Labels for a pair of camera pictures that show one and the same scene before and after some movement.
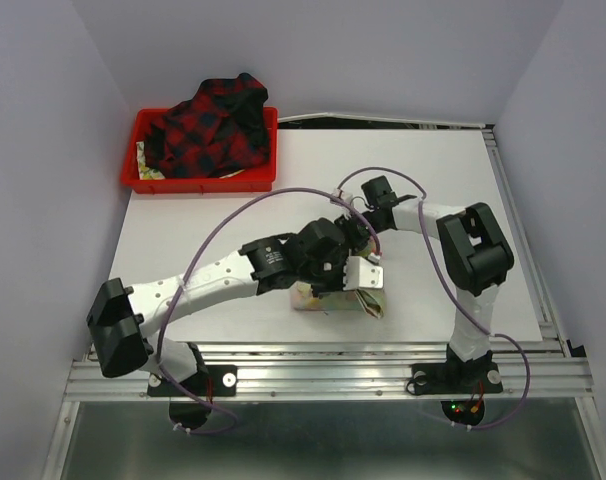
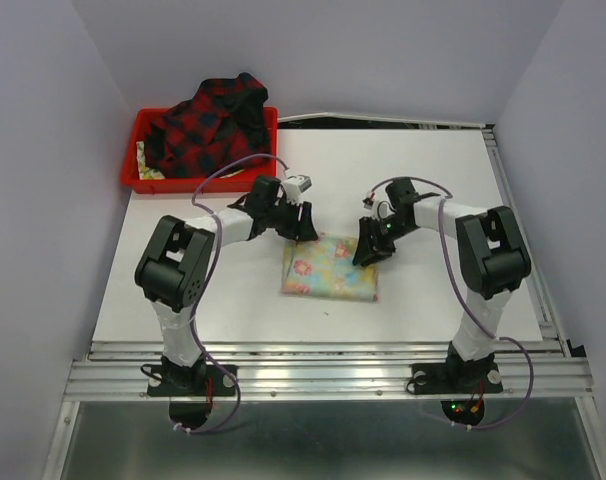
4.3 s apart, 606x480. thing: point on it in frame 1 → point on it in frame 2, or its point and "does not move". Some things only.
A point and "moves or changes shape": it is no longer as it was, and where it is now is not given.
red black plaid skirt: x=221 y=130 does not move
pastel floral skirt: x=352 y=300 moves or changes shape
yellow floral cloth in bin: x=145 y=172 does not move
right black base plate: x=456 y=378 does not move
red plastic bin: x=255 y=179 does not move
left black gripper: x=339 y=259 → x=299 y=231
